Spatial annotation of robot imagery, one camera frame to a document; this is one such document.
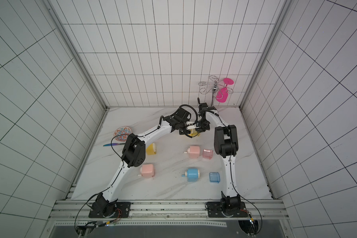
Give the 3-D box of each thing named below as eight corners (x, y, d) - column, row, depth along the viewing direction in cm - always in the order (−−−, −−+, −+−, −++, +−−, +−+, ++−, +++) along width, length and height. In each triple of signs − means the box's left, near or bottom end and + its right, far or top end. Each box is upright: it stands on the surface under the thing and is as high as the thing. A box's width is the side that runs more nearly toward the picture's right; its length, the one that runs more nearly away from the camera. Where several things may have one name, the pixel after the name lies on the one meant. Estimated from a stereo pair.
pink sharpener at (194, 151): (184, 158, 93) (184, 153, 87) (184, 151, 96) (184, 146, 91) (199, 158, 93) (200, 153, 87) (198, 151, 96) (199, 146, 91)
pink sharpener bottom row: (143, 178, 85) (140, 172, 79) (144, 169, 89) (142, 163, 82) (154, 178, 85) (151, 172, 79) (155, 169, 89) (153, 163, 82)
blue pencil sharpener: (181, 181, 84) (181, 177, 78) (181, 173, 87) (181, 168, 81) (198, 181, 84) (200, 177, 78) (198, 173, 87) (199, 168, 81)
